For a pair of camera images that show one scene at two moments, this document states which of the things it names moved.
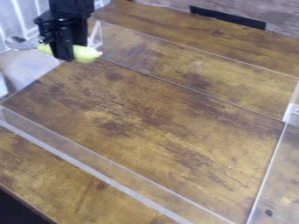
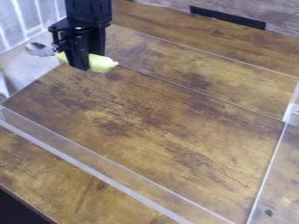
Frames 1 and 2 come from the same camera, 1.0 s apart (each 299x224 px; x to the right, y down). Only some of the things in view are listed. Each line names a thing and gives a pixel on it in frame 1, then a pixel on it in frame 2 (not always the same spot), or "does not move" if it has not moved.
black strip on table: x=229 y=17 does not move
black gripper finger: x=79 y=32 → x=97 y=40
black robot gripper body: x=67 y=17 → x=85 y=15
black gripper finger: x=62 y=42 → x=78 y=52
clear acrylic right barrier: x=277 y=202 does not move
